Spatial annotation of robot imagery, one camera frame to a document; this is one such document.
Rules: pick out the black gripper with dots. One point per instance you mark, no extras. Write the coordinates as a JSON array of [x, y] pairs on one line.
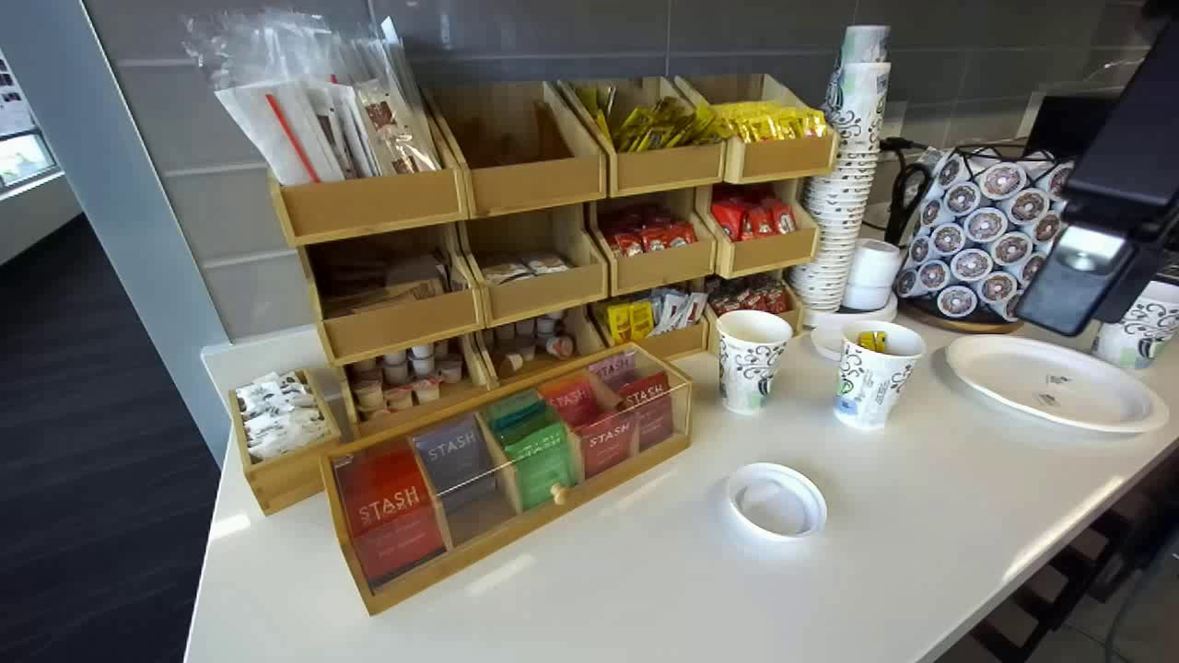
[[1082, 301]]

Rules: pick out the white paper cup lid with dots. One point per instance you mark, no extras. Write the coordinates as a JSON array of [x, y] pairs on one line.
[[775, 505]]

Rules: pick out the wide patterned paper cup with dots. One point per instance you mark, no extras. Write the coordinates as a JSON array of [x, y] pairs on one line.
[[1138, 329]]

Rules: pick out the tall paper cup stack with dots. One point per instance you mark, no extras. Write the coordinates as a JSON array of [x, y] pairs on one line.
[[844, 187], [866, 43]]

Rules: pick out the white paper plate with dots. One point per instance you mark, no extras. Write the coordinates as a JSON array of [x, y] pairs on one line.
[[1054, 389]]

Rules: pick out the coffee pod carousel holder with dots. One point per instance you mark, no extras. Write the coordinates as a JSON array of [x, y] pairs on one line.
[[982, 235]]

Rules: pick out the stack of white lids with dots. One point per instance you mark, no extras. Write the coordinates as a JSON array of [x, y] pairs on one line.
[[872, 273]]

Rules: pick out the small yellow packet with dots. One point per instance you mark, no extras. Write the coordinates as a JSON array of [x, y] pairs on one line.
[[874, 339]]

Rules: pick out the red packets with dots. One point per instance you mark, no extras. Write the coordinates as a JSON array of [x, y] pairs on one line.
[[647, 230], [750, 296], [754, 214]]

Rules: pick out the yellow sweetener packets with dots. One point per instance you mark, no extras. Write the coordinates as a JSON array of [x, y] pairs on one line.
[[768, 118]]

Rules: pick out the silver packets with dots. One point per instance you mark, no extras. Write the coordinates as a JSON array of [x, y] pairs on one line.
[[678, 310]]

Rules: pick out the yellow tea packets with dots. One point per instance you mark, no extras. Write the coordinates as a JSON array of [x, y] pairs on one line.
[[629, 322]]

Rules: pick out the pink Stash tea bags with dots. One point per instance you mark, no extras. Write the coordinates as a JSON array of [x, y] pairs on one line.
[[637, 399]]

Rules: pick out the yellow tea sachets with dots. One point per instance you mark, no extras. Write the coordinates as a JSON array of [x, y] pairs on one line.
[[648, 124]]

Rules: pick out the red Stash tea bags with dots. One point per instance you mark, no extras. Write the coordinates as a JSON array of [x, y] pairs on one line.
[[389, 512], [592, 426]]

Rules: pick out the small creamer cups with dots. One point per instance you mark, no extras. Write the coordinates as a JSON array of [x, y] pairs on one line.
[[537, 343], [405, 376]]

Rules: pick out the white sugar packets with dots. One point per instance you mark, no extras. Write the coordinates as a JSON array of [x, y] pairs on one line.
[[526, 268]]

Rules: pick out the green Stash tea bags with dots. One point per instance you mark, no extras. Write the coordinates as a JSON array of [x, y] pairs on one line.
[[530, 447]]

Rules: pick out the wooden tea box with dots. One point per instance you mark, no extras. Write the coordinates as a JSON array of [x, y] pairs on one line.
[[518, 528]]

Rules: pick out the grey Stash tea bags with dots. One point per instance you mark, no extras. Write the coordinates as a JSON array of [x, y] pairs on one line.
[[467, 477]]

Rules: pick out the brown packets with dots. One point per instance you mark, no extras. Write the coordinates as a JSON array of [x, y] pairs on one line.
[[389, 285]]

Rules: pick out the wooden tiered organizer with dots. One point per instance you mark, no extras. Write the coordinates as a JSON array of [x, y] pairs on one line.
[[368, 206]]

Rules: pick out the clear bag of stirrers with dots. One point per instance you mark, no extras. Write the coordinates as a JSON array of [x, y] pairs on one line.
[[319, 111]]

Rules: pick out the white creamer packets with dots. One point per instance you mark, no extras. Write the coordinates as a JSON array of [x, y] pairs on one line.
[[280, 414]]

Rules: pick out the small wooden box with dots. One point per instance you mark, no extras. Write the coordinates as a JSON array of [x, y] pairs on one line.
[[290, 481]]

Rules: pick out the window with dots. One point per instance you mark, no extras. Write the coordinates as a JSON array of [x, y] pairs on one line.
[[25, 161]]

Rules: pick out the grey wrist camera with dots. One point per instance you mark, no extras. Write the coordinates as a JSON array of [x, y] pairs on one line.
[[1088, 247]]

